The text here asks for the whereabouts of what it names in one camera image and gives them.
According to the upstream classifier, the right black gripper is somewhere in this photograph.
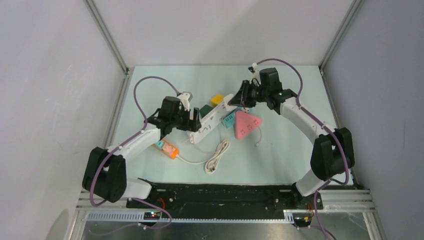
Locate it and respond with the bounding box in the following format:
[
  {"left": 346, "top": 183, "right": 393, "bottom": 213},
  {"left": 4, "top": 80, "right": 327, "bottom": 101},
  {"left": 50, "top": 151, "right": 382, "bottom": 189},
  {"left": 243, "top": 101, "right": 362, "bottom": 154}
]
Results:
[{"left": 228, "top": 80, "right": 269, "bottom": 108}]

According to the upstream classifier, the white multicolour power strip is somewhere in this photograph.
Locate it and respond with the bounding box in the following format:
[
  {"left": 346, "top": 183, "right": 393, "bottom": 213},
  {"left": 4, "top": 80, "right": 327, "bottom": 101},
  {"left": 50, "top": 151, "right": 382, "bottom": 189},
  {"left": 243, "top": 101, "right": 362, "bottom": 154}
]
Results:
[{"left": 187, "top": 93, "right": 237, "bottom": 145}]

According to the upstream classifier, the dark green plug adapter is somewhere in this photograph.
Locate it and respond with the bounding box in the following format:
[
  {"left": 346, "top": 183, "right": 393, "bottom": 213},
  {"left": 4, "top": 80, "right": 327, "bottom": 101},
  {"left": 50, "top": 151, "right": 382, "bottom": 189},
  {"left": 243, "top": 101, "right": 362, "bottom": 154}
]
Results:
[{"left": 199, "top": 104, "right": 214, "bottom": 118}]

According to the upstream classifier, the yellow cube plug adapter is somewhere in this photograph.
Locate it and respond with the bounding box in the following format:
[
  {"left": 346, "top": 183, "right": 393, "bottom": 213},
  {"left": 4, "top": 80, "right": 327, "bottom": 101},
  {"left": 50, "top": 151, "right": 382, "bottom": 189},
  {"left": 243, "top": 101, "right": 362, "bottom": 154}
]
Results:
[{"left": 210, "top": 94, "right": 224, "bottom": 108}]

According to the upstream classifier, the pink triangular power strip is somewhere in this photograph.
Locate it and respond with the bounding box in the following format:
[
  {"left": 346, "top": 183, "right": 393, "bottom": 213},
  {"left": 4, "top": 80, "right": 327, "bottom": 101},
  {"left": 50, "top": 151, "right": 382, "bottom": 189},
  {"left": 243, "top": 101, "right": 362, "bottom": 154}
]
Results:
[{"left": 235, "top": 110, "right": 263, "bottom": 140}]

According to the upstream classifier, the orange power strip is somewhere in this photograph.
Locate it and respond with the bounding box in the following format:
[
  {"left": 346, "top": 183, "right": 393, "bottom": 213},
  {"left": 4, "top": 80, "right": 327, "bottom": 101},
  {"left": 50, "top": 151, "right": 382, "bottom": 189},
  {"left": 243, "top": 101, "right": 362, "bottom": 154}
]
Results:
[{"left": 152, "top": 139, "right": 180, "bottom": 160}]

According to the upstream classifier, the pink small plug adapter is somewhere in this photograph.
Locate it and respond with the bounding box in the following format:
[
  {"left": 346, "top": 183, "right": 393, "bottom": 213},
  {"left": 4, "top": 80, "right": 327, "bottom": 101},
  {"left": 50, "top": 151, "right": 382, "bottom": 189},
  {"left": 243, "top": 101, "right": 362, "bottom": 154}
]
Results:
[{"left": 162, "top": 144, "right": 178, "bottom": 158}]

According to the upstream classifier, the teal small plug adapter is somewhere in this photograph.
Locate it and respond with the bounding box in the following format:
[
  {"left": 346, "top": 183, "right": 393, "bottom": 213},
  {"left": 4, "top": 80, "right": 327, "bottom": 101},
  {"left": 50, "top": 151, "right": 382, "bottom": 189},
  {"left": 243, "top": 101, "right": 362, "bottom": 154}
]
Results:
[{"left": 154, "top": 140, "right": 165, "bottom": 150}]

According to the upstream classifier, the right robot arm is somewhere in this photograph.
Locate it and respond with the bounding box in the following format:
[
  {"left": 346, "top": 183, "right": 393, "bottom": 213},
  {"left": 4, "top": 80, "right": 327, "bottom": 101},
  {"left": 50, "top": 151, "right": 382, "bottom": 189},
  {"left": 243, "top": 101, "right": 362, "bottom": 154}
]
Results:
[{"left": 228, "top": 66, "right": 355, "bottom": 209}]

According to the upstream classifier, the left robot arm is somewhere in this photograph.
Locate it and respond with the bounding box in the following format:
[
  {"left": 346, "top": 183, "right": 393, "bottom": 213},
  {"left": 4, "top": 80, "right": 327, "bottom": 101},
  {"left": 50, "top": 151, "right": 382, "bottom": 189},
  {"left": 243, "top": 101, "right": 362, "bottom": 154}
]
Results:
[{"left": 82, "top": 92, "right": 201, "bottom": 208}]

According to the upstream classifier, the blue power strip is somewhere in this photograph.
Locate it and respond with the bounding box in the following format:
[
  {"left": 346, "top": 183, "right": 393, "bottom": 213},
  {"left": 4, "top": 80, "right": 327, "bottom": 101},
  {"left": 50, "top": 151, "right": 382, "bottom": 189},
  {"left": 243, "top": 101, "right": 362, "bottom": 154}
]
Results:
[{"left": 222, "top": 107, "right": 252, "bottom": 129}]

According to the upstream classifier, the left circuit board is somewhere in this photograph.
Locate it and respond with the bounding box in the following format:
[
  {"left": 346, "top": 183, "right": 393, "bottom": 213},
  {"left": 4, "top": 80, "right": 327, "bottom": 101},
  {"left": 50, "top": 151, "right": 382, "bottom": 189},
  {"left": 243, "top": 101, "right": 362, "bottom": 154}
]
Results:
[{"left": 143, "top": 211, "right": 162, "bottom": 221}]

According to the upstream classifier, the circuit board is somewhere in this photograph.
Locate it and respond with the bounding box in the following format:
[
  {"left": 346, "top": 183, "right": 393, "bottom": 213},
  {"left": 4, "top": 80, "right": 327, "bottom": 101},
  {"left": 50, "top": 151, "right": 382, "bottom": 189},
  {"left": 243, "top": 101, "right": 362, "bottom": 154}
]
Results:
[
  {"left": 293, "top": 215, "right": 313, "bottom": 228},
  {"left": 143, "top": 211, "right": 162, "bottom": 221}
]

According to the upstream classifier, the right circuit board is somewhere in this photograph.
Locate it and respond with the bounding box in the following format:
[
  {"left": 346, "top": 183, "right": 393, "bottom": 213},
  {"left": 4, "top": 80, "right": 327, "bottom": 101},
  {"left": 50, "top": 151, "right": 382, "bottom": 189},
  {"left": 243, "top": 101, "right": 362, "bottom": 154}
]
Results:
[{"left": 293, "top": 215, "right": 313, "bottom": 228}]

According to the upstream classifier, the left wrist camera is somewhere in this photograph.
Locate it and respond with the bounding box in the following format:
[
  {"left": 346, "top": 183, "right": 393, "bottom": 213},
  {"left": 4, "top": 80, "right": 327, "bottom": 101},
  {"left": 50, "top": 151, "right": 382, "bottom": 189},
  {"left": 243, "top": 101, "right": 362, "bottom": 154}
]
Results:
[{"left": 177, "top": 91, "right": 193, "bottom": 112}]

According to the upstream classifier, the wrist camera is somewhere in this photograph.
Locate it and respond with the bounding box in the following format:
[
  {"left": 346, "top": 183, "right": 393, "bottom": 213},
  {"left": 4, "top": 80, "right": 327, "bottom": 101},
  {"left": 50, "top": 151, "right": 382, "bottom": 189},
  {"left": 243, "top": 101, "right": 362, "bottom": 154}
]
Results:
[
  {"left": 177, "top": 91, "right": 193, "bottom": 112},
  {"left": 248, "top": 62, "right": 258, "bottom": 74}
]

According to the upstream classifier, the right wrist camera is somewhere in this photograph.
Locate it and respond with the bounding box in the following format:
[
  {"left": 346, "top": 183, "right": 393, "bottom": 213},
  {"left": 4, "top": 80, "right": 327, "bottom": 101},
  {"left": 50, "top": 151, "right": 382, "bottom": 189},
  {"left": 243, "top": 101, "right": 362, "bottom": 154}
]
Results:
[{"left": 248, "top": 62, "right": 258, "bottom": 74}]

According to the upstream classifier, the coiled white cord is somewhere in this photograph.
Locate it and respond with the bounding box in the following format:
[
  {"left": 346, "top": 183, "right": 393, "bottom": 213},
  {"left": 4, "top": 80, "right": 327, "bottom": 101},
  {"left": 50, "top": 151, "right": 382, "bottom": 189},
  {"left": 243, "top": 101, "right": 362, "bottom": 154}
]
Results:
[{"left": 177, "top": 139, "right": 231, "bottom": 175}]

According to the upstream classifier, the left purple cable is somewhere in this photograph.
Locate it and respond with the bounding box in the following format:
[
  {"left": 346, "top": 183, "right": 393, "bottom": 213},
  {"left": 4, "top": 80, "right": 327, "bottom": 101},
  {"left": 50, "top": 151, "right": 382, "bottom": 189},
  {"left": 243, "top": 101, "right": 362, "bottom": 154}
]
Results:
[{"left": 89, "top": 76, "right": 181, "bottom": 208}]

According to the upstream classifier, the purple cable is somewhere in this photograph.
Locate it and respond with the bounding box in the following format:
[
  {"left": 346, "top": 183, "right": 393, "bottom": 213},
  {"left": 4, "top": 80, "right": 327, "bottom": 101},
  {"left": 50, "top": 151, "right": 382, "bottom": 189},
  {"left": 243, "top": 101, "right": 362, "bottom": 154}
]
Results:
[
  {"left": 256, "top": 58, "right": 351, "bottom": 240},
  {"left": 89, "top": 76, "right": 181, "bottom": 208}
]

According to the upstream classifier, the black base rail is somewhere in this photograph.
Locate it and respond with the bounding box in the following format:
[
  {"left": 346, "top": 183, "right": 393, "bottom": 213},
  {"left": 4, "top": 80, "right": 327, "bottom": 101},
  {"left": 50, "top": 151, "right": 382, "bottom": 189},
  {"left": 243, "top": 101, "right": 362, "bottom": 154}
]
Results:
[{"left": 146, "top": 182, "right": 323, "bottom": 221}]

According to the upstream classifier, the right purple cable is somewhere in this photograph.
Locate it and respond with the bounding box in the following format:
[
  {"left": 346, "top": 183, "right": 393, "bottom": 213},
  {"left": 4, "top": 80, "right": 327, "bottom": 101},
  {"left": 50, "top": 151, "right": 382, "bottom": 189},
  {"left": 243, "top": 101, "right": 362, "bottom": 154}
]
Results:
[{"left": 256, "top": 58, "right": 351, "bottom": 240}]

